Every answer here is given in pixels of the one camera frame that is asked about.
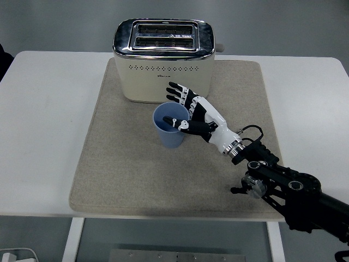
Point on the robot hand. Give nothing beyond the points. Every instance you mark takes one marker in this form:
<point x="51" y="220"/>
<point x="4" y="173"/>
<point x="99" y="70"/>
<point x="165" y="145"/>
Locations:
<point x="221" y="133"/>

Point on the blue ribbed plastic cup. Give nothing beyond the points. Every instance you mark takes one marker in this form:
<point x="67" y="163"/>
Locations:
<point x="170" y="137"/>

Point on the beige felt mat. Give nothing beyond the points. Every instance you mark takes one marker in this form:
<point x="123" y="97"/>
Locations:
<point x="131" y="169"/>

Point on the white floor device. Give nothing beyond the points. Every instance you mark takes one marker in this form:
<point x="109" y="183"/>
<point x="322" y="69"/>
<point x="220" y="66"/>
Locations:
<point x="8" y="257"/>

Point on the white table leg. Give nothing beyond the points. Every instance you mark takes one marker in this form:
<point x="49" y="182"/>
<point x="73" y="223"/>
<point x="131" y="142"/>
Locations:
<point x="275" y="245"/>
<point x="72" y="240"/>

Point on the person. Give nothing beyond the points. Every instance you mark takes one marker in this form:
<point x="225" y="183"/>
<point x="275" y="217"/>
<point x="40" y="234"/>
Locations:
<point x="4" y="62"/>

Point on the cream and chrome toaster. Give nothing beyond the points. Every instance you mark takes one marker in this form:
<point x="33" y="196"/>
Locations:
<point x="147" y="82"/>

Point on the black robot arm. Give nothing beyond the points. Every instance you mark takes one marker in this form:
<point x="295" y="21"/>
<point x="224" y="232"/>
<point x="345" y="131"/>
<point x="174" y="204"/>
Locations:
<point x="300" y="188"/>

